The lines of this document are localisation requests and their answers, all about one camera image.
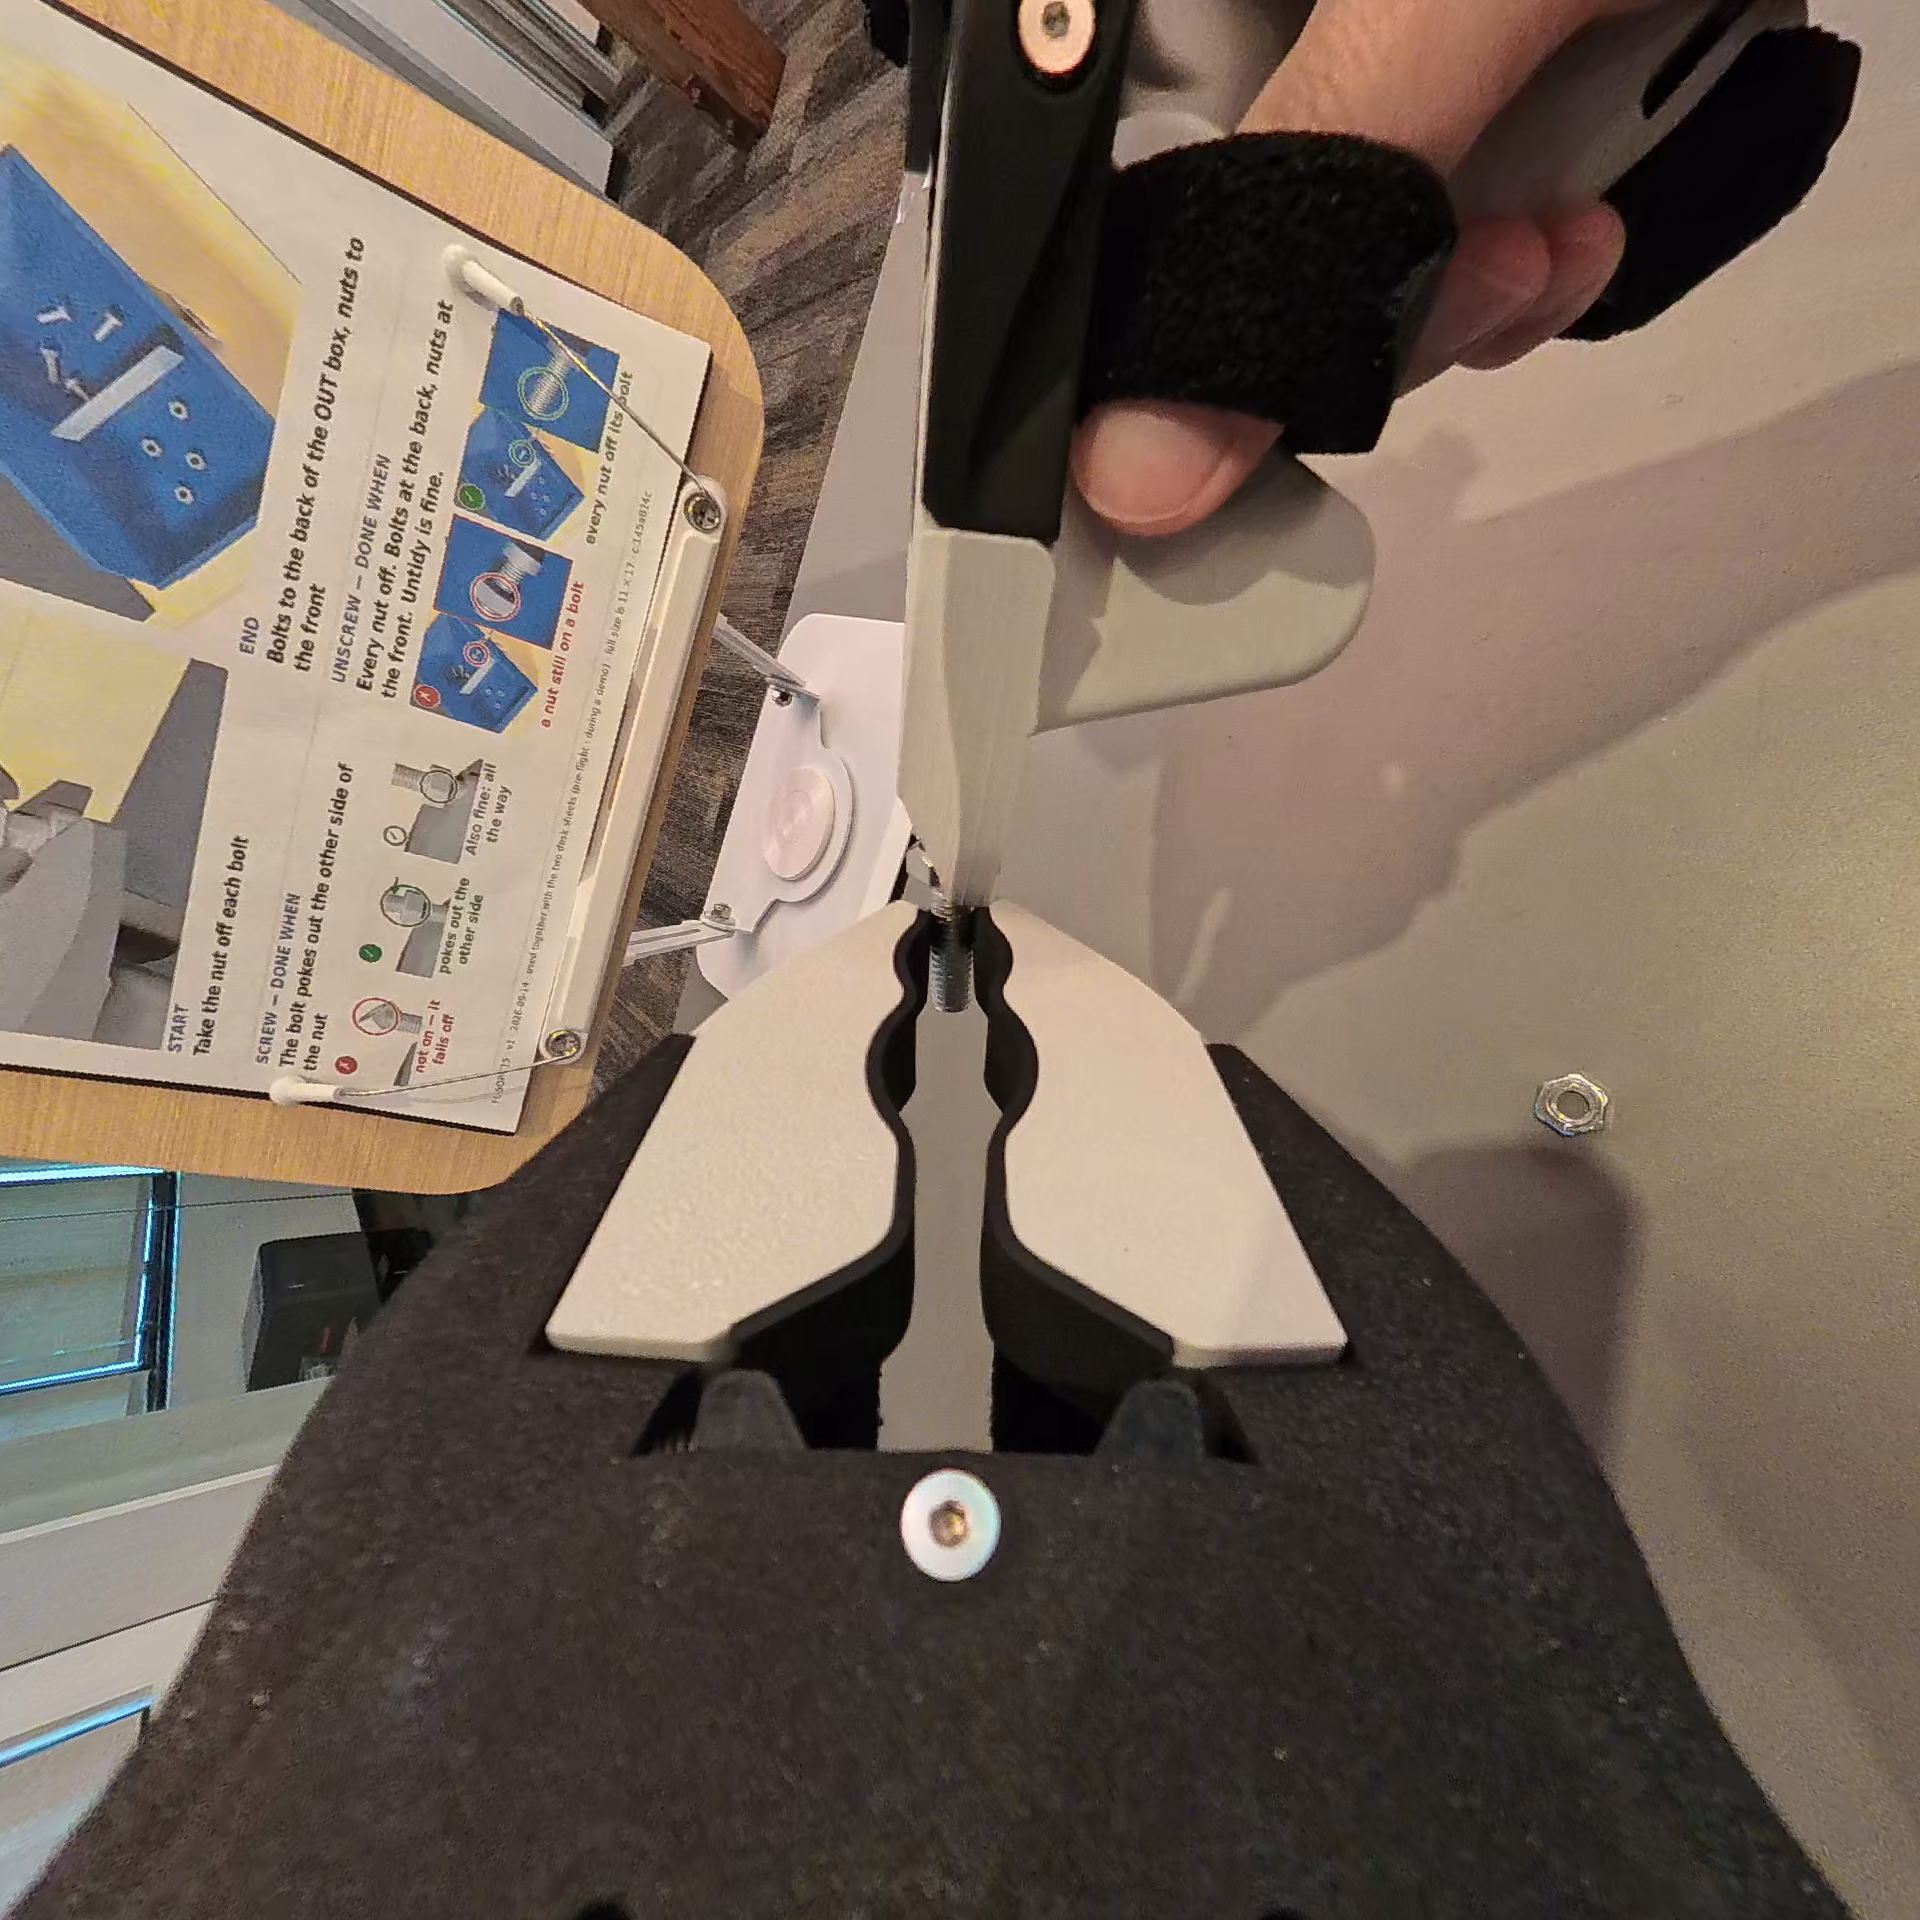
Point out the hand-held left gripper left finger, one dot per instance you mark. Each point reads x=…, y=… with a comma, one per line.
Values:
x=721, y=1185

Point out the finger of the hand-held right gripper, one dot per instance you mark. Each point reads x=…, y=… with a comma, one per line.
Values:
x=975, y=675

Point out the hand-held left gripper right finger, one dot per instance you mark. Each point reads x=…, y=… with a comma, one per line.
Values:
x=1172, y=1185

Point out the silver hex bolt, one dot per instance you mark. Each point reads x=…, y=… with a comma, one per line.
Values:
x=952, y=961

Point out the silver hex nut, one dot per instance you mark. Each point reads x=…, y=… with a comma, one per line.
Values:
x=1575, y=1106

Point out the wooden document stand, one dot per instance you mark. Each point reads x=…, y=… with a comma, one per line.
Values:
x=661, y=299

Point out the teal glass partition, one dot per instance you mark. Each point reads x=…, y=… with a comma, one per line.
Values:
x=77, y=1275

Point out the printed instruction poster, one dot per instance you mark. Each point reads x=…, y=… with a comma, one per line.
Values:
x=300, y=599

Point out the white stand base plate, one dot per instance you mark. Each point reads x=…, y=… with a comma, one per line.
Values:
x=839, y=675

